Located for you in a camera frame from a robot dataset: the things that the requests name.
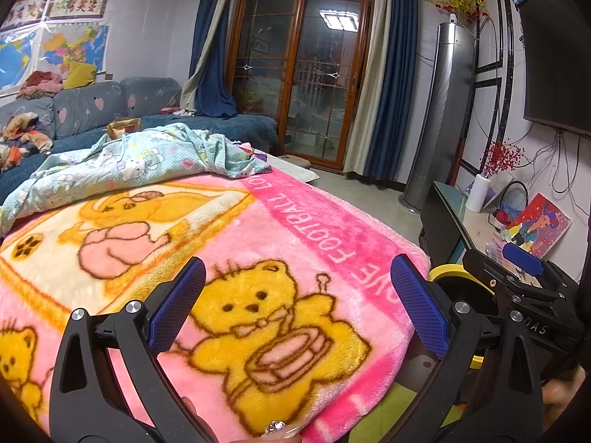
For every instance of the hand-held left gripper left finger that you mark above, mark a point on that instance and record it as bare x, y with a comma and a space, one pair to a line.
178, 302

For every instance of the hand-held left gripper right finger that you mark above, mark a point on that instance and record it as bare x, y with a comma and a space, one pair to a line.
420, 302

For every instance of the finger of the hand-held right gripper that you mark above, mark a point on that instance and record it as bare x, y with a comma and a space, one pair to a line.
489, 272
522, 260

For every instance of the black bin with yellow rim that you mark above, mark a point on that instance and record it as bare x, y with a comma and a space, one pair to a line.
445, 270

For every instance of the person's right hand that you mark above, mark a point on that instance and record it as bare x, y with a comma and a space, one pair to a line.
561, 390

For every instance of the person's left hand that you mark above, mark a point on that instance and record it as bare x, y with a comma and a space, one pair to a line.
281, 430

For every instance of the paint pot set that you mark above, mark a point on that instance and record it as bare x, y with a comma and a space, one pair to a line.
497, 245

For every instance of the black glass television stand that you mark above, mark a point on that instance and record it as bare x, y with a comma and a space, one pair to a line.
441, 221

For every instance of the white vase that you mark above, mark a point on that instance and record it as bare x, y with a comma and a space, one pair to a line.
478, 194

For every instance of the green cartoon floor mat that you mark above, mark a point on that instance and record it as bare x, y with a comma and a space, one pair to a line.
392, 410

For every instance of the pink bear printed blanket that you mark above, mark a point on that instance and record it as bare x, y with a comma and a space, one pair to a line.
323, 221

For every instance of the light blue cartoon quilt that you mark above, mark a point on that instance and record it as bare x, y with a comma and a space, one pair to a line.
138, 157

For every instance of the purple cloth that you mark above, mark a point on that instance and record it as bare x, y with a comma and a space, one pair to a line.
258, 154

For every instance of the silver tower air conditioner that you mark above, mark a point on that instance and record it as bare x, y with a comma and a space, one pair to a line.
445, 101

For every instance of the grey floor mat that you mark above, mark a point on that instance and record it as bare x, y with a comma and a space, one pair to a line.
298, 168

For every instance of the gold box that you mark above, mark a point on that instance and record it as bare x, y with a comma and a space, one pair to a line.
123, 128

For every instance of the pink garment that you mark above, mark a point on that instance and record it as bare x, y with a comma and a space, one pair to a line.
178, 111

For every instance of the blue heart patterned sofa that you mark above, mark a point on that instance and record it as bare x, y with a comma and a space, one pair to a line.
83, 110

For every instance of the blue curtain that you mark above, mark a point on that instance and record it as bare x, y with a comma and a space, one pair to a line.
397, 78
214, 64

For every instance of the beige curtain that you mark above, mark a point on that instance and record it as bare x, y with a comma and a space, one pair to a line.
191, 87
369, 92

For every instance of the colourful clothes pile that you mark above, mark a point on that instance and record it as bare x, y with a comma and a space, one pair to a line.
23, 136

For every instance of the yellow pillow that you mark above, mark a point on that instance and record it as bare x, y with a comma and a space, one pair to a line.
79, 75

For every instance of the wooden glass sliding door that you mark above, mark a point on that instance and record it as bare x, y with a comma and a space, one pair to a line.
304, 78

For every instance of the red pink clothes pile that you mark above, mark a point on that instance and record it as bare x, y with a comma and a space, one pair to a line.
41, 85

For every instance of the yellow red artificial flowers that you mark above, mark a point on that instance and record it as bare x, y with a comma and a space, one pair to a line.
461, 0

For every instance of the country map poster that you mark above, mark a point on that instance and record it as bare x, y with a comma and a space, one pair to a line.
74, 46

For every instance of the world map poster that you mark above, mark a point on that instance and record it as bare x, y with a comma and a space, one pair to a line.
16, 62

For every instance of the wide framed embroidery picture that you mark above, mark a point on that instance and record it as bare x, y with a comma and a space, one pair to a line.
78, 5

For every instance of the small framed embroidery picture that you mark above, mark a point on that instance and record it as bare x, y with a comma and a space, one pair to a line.
25, 11

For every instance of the slanted black wall frame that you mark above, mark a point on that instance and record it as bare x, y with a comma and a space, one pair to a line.
497, 110

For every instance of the black wall television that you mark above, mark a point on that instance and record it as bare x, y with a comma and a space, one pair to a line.
558, 60

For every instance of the tall black wall frame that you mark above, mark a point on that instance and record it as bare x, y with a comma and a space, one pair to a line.
500, 23

